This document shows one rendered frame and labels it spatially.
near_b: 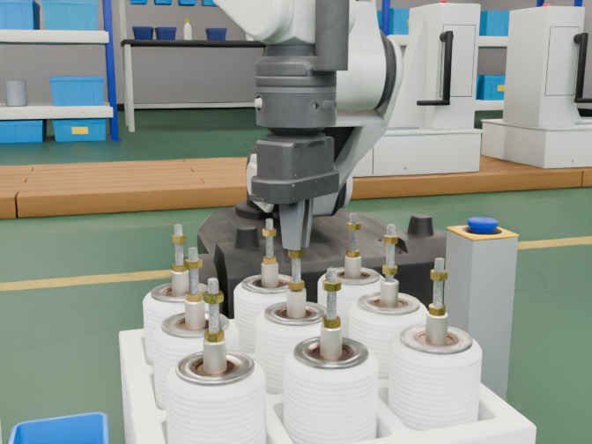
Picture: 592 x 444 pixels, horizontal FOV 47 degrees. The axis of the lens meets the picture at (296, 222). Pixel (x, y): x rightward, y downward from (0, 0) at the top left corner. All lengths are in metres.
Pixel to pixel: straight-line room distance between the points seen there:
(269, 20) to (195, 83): 8.43
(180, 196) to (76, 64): 6.47
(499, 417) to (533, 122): 2.73
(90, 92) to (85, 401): 4.28
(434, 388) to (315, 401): 0.12
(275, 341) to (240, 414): 0.15
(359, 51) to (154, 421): 0.72
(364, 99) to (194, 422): 0.73
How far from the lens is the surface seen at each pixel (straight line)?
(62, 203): 2.66
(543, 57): 3.38
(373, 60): 1.21
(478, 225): 0.96
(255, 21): 0.72
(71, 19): 5.35
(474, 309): 0.96
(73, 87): 5.36
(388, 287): 0.83
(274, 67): 0.72
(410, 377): 0.73
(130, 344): 0.94
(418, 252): 1.32
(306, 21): 0.73
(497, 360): 1.01
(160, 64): 9.08
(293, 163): 0.73
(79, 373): 1.32
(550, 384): 1.29
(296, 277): 0.79
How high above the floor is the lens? 0.53
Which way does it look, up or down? 13 degrees down
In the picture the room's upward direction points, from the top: straight up
